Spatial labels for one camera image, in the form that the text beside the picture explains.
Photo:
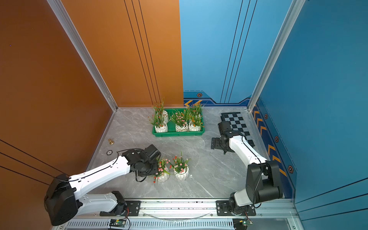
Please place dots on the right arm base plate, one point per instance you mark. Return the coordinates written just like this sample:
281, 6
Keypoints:
222, 207

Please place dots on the pink flower pot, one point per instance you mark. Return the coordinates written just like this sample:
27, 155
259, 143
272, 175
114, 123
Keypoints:
180, 167
181, 119
163, 173

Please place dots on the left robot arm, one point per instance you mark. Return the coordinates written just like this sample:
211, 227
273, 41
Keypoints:
68, 196

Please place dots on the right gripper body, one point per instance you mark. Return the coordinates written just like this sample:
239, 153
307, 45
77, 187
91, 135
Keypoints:
218, 143

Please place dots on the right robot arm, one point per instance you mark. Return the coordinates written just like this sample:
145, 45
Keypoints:
263, 180

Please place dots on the aluminium front rail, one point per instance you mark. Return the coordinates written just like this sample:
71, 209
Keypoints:
195, 208

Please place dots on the red flower pot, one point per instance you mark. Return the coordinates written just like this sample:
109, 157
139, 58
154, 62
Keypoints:
161, 112
159, 124

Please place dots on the orange flower pot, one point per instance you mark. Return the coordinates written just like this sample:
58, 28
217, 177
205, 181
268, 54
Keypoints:
195, 123
196, 109

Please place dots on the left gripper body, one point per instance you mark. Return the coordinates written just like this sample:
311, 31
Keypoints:
151, 168

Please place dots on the left green circuit board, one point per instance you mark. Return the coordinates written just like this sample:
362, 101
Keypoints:
117, 223

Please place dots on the green plastic storage tray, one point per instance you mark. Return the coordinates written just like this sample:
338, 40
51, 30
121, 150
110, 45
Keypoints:
171, 128

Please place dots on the black white chessboard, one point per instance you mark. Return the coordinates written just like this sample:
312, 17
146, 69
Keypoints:
237, 123

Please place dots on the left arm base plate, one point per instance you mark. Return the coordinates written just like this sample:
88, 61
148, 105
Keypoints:
128, 208

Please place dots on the right circuit board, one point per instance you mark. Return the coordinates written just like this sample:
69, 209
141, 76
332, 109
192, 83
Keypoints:
241, 224

